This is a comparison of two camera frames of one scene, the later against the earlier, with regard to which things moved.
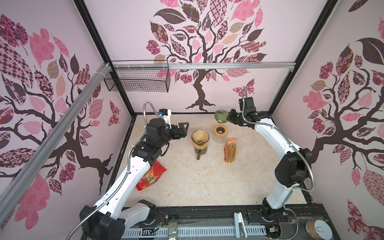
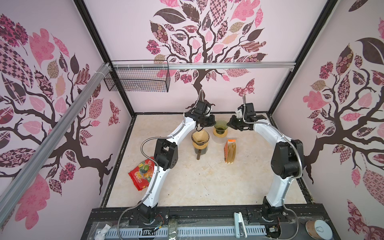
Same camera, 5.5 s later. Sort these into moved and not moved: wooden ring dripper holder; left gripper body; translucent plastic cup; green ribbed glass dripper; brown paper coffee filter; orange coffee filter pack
Moved: green ribbed glass dripper; left gripper body
Not moved: wooden ring dripper holder; orange coffee filter pack; translucent plastic cup; brown paper coffee filter
